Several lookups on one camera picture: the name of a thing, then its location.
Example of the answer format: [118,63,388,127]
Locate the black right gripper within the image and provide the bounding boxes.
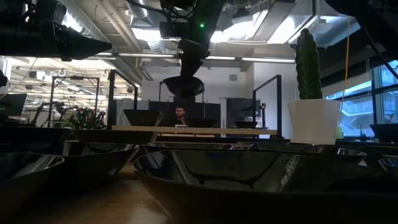
[178,37,210,80]

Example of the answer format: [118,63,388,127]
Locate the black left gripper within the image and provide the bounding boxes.
[0,20,113,62]

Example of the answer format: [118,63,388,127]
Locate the black glossy round plate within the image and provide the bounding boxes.
[162,76,206,98]
[186,119,219,129]

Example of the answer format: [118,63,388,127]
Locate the black computer monitor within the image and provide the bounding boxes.
[226,98,262,118]
[0,93,28,117]

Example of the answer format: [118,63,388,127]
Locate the wooden shelf board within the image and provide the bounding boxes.
[111,125,278,136]

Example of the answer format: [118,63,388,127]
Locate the long ceiling light bar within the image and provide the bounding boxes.
[86,51,296,64]

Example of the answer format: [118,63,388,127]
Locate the green cactus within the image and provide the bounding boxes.
[294,27,323,100]

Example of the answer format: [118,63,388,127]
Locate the white faceted plant pot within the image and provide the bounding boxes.
[287,98,342,146]

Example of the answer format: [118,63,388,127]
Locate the black tapered tub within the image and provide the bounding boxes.
[369,123,398,144]

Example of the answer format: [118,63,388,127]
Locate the black background gantry frame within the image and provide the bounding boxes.
[49,75,101,121]

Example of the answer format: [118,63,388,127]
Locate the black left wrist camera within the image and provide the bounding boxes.
[37,0,68,26]

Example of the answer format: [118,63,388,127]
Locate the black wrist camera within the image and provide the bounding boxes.
[37,0,68,26]
[159,20,188,40]

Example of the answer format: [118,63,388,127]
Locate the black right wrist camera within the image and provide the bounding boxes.
[159,20,188,40]

